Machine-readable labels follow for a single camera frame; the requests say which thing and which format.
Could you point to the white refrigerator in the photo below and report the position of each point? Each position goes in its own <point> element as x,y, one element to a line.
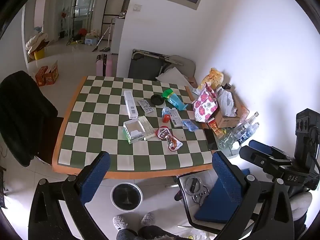
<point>117,36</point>

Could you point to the orange cardboard box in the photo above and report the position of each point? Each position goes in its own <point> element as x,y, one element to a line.
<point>52,73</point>
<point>40,77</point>

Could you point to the clear glass bottle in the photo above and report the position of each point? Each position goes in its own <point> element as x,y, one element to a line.
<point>246,122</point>

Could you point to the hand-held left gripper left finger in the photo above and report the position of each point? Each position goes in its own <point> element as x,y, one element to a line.
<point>96,175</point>

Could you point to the grey fluffy slipper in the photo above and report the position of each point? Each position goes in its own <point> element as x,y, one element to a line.
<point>120,222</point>
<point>148,219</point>

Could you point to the beige chair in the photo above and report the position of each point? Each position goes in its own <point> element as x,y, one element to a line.
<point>186,63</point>

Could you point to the blue wrapper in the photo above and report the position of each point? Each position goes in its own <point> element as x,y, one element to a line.
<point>190,125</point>

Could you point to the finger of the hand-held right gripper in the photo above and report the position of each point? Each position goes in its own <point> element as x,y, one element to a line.
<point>265,147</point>
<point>265,161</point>

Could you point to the folded grey cot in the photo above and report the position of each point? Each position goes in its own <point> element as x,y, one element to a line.
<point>142,65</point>

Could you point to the pink floral paper bag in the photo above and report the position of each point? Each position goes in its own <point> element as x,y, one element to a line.
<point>203,105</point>

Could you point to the yellow snack bag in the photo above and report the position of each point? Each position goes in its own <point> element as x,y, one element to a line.
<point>212,77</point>

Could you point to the black fluffy cloth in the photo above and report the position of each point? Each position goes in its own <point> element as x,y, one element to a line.
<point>22,112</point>

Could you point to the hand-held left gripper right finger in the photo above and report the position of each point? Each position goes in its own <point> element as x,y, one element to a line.
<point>225,177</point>

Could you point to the blue flat cushion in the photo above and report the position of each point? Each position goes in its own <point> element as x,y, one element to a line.
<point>212,210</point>

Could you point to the long narrow white box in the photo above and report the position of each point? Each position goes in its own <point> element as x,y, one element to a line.
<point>130,103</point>

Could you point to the black phone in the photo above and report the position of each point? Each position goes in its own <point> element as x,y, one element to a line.
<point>210,139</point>

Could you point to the dark wooden chair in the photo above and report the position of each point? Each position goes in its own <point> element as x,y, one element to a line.
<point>51,140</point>

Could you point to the red white snack packet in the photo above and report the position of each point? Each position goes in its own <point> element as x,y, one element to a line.
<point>174,143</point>

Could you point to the checkered green white table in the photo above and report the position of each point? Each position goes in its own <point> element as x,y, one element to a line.
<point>100,120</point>

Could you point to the open white green box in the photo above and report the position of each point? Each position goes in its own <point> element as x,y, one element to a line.
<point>132,132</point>

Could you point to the pink suitcase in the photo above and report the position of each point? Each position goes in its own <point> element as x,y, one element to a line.
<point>110,66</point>
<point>100,66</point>

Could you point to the yellow bin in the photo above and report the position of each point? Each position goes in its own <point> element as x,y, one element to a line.
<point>38,55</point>

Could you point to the orange snack packet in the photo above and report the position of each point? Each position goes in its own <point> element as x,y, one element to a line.
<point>215,128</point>

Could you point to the round white trash bin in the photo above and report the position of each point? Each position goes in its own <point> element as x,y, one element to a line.
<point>126,196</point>

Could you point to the brown cardboard box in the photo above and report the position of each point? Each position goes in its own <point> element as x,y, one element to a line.
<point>226,121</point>

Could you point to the black coat rack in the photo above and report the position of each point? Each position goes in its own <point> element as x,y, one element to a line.
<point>74,12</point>

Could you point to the silver blister pack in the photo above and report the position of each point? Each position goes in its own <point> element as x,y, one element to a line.
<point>145,106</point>

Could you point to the small white medicine box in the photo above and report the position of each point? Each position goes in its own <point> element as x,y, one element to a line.
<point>175,117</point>

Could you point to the bundle of bedding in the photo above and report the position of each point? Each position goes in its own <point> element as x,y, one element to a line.
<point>36,42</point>

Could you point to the white paper sheet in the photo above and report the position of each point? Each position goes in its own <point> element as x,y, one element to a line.
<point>172,76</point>

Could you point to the black round lid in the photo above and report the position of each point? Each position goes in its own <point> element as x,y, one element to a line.
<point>157,99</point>

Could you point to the white plastic bag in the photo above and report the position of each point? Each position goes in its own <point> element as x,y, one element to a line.
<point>227,101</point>

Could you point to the white light switch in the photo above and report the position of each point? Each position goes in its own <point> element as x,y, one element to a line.
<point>137,7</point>

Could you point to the clear plastic water bottle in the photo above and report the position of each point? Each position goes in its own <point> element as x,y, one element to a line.
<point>235,136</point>

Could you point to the person's dark fluffy leg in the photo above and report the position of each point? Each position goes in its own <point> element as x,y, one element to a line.
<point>127,235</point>
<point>160,233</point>

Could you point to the white seat with black rim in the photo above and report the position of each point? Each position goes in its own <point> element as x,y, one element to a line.
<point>186,206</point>

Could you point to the green blue plastic bag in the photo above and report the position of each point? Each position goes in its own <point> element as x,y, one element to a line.
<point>173,100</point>

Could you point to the metal weight plate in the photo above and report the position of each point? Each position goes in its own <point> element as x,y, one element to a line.
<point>192,185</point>
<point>202,197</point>

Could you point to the small orange carton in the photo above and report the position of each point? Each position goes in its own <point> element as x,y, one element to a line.
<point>166,116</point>

